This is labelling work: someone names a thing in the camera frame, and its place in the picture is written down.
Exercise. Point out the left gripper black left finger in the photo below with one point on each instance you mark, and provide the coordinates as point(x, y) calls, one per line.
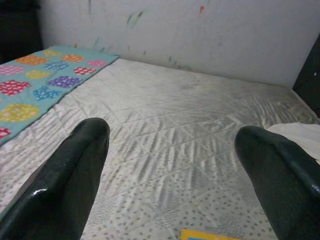
point(57, 190)

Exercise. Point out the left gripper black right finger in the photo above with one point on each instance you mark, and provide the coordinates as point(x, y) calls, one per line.
point(290, 190)

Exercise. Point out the white pillow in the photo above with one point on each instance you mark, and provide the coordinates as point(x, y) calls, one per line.
point(300, 136)

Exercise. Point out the blue yellow children's book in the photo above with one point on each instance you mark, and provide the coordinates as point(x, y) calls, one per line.
point(200, 235)

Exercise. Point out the teal blanket with colourful hearts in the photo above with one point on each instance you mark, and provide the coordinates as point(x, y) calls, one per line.
point(37, 100)

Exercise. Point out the dark cabinet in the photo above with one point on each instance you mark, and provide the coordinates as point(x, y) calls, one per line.
point(308, 85)

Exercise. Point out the grey quilted mattress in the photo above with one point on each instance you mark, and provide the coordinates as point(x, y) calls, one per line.
point(175, 112)

